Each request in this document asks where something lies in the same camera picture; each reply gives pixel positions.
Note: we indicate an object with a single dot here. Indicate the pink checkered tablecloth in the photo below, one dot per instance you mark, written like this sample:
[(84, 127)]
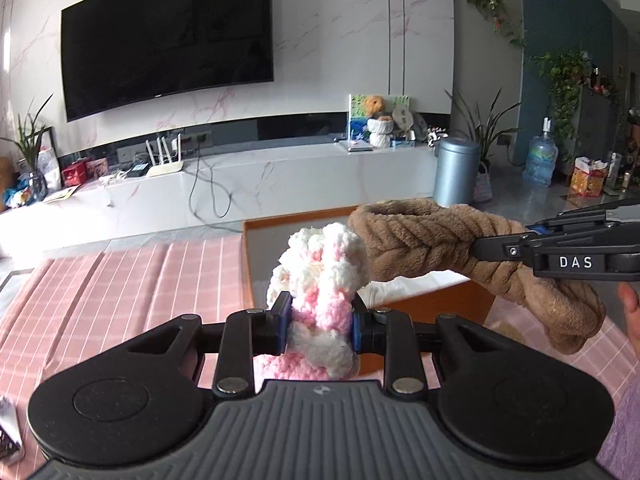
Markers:
[(100, 285)]

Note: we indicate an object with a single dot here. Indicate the grey cabinet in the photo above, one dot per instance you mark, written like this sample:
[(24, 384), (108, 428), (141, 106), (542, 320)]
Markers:
[(597, 125)]

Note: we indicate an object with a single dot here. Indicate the blue plastic bag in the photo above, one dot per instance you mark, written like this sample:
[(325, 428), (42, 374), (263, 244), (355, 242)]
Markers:
[(15, 192)]

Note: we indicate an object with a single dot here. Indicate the brown braided plush headband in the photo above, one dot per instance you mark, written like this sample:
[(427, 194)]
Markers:
[(415, 230)]

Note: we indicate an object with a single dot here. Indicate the hanging green vine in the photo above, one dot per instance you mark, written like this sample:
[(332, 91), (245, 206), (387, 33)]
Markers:
[(492, 7)]

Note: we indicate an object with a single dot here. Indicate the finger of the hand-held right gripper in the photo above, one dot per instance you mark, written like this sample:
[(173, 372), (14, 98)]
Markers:
[(590, 217), (505, 250)]

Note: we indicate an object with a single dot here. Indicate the white router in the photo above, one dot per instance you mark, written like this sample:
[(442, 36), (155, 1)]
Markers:
[(164, 166)]

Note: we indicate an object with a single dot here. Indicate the green plant in glass vase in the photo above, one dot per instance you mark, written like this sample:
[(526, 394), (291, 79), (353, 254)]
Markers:
[(34, 160)]

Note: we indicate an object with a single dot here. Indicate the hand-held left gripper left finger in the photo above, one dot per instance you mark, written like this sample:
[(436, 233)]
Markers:
[(281, 322)]

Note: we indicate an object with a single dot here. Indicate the black and white plush toy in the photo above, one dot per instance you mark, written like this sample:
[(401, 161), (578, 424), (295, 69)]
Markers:
[(438, 136)]

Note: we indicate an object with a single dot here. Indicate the person's purple clothing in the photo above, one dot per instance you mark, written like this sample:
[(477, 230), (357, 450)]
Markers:
[(622, 440)]

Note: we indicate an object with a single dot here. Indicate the orange gift bag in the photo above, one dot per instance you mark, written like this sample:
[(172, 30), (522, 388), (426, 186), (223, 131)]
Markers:
[(587, 180)]

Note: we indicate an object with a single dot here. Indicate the red gift box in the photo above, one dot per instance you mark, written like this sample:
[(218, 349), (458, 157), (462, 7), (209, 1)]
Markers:
[(75, 174)]

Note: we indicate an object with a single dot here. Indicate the pink and white fluffy scrunchie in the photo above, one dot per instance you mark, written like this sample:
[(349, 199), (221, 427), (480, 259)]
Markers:
[(325, 270)]

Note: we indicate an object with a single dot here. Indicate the person's right hand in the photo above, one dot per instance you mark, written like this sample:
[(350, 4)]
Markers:
[(631, 302)]

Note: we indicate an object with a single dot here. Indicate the silver patterned packet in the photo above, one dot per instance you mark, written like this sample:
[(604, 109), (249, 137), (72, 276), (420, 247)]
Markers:
[(9, 430)]

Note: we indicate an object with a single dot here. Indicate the long-leaf potted plant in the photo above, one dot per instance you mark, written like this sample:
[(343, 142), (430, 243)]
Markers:
[(484, 130)]

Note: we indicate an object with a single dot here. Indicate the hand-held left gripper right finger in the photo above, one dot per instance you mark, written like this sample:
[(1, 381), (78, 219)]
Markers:
[(357, 332)]

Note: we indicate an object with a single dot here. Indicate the blue water jug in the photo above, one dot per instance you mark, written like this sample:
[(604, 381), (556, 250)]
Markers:
[(540, 160)]

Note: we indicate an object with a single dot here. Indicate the silver trash can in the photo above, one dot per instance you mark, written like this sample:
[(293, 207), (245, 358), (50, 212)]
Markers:
[(455, 172)]

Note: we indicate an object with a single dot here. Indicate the yellow paper sheet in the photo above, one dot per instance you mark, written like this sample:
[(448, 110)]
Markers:
[(61, 194)]

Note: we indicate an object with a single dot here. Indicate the white knitted pot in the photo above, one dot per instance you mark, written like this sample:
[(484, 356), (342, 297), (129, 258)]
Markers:
[(381, 132)]

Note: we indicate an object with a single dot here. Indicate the brown teddy bear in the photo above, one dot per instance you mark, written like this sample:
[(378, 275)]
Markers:
[(373, 106)]

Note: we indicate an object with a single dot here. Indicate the pink gift box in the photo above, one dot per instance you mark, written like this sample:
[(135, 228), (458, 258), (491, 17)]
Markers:
[(97, 167)]

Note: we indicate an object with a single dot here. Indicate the green and blue painting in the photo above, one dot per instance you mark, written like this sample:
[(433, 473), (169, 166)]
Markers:
[(356, 115)]

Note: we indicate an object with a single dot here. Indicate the trailing green plant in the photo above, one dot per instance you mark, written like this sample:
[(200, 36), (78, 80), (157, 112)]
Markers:
[(562, 77)]

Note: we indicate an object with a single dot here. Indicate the orange storage box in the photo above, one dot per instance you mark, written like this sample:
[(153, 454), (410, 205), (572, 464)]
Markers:
[(440, 310)]

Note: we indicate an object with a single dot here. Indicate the round white hand fan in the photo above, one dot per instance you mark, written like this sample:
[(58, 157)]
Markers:
[(403, 119)]

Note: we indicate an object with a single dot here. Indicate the white marble tv cabinet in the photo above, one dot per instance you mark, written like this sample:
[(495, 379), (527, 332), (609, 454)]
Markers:
[(300, 175)]

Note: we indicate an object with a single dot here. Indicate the black curved television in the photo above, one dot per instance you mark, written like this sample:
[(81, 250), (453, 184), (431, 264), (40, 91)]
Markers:
[(165, 35)]

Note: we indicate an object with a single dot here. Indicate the black power adapter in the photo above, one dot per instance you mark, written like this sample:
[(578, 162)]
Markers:
[(137, 170)]

